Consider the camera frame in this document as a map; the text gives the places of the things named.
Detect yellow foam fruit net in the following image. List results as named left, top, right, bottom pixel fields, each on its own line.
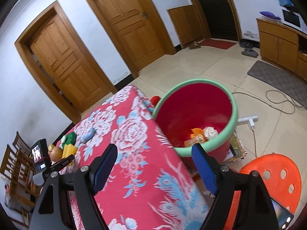
left=62, top=144, right=78, bottom=158

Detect light blue plastic toy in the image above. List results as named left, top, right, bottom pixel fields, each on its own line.
left=80, top=127, right=96, bottom=143

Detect orange snack packet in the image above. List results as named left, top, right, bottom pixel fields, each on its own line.
left=184, top=134, right=207, bottom=147

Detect orange peel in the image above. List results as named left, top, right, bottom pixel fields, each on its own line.
left=190, top=128, right=205, bottom=139

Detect yellow pear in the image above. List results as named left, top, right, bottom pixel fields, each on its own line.
left=48, top=144, right=55, bottom=152

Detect red apple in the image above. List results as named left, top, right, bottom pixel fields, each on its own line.
left=50, top=146, right=63, bottom=162

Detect wooden chair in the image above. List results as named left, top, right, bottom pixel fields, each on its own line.
left=1, top=145, right=40, bottom=228
left=12, top=131, right=31, bottom=157

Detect smartphone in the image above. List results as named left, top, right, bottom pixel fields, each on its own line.
left=271, top=197, right=294, bottom=230

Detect green clover-shaped container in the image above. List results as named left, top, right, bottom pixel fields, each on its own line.
left=60, top=131, right=77, bottom=149

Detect orange plastic stool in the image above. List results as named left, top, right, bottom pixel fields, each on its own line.
left=234, top=154, right=302, bottom=215

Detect books under bucket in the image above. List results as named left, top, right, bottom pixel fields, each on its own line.
left=221, top=132, right=248, bottom=165

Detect white power strip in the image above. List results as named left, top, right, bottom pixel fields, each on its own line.
left=237, top=115, right=259, bottom=130

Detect red floral tablecloth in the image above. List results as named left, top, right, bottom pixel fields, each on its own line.
left=62, top=85, right=209, bottom=229

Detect left wooden door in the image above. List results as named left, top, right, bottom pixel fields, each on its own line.
left=15, top=1, right=117, bottom=124

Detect wooden door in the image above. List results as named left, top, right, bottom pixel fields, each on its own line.
left=15, top=1, right=117, bottom=124
left=86, top=0, right=176, bottom=78

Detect red bucket green rim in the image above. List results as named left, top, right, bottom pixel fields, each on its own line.
left=153, top=78, right=238, bottom=171

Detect grey floor mat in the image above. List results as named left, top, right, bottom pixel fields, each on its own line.
left=247, top=61, right=306, bottom=108

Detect grey shoes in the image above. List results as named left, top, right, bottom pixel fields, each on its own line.
left=239, top=41, right=259, bottom=58

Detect middle wooden door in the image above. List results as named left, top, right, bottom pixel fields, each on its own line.
left=86, top=0, right=176, bottom=78

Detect wooden sideboard cabinet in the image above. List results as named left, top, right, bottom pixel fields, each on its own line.
left=257, top=18, right=306, bottom=80

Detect red door mat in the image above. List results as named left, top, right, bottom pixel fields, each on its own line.
left=199, top=39, right=236, bottom=50

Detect brown shoe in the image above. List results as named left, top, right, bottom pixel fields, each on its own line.
left=189, top=41, right=201, bottom=50

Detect white microwave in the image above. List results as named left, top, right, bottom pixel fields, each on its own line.
left=282, top=9, right=301, bottom=28

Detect black entrance door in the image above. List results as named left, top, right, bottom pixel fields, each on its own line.
left=191, top=0, right=241, bottom=42

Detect purple bag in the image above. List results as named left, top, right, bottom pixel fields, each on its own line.
left=260, top=11, right=281, bottom=21

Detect wooden wall panel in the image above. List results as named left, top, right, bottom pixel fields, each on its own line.
left=168, top=5, right=205, bottom=48

